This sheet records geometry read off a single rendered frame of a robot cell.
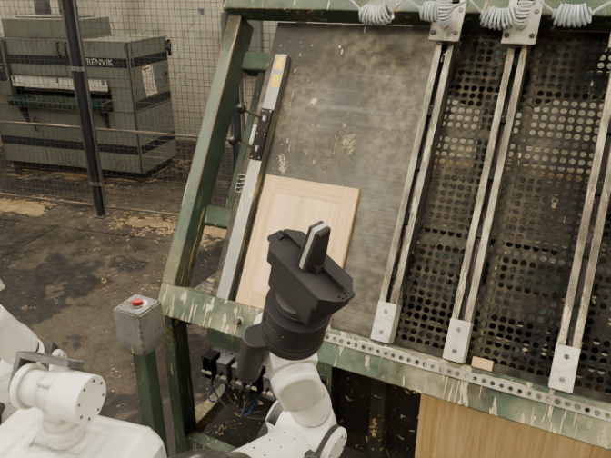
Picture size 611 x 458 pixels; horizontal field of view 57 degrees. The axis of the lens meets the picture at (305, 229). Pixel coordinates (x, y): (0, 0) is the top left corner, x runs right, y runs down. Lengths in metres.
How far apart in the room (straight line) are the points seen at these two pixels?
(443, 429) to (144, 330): 1.13
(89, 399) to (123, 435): 0.09
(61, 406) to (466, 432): 1.63
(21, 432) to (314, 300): 0.51
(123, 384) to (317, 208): 1.69
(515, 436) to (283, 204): 1.14
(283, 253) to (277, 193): 1.42
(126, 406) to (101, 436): 2.21
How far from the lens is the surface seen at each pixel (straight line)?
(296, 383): 0.78
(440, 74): 2.02
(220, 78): 2.32
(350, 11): 2.15
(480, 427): 2.19
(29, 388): 0.87
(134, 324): 2.05
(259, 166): 2.12
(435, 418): 2.21
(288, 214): 2.05
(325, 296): 0.64
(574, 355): 1.78
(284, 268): 0.66
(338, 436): 1.01
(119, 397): 3.19
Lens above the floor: 1.96
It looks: 24 degrees down
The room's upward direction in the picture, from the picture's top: straight up
